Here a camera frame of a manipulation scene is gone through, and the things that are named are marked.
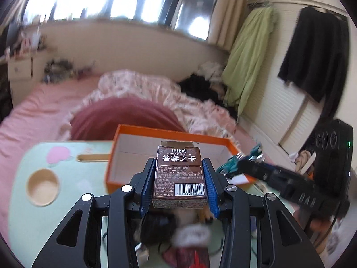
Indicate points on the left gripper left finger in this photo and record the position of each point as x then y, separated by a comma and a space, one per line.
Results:
144, 187

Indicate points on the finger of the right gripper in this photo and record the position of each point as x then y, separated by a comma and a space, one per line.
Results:
259, 170

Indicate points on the pink floral duvet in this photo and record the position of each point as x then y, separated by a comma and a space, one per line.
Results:
194, 116

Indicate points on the cream curtain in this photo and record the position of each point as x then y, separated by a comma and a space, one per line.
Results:
225, 22

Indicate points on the white drawer desk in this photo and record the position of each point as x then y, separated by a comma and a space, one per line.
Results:
25, 74

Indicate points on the green hanging garment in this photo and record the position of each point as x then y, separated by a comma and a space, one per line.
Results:
247, 56

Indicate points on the dark red pillow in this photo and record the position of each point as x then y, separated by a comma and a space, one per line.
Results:
99, 121

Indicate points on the person's right hand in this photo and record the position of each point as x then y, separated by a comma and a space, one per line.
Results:
320, 225

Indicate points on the pile of dark clothes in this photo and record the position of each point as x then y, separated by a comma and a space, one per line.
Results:
199, 88

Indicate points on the brown card box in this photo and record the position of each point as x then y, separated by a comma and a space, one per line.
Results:
179, 181

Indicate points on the orange cardboard box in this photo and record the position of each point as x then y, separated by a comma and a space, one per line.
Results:
134, 145

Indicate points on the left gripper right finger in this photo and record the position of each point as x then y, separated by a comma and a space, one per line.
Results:
213, 187

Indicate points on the black hanging garment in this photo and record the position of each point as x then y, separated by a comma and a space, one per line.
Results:
317, 58

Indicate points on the white fluffy plush toy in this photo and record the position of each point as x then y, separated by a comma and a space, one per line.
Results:
190, 232

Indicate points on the clothes heap on bed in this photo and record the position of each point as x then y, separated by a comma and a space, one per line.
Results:
59, 70

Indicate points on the green toy car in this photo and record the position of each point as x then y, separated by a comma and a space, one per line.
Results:
233, 167

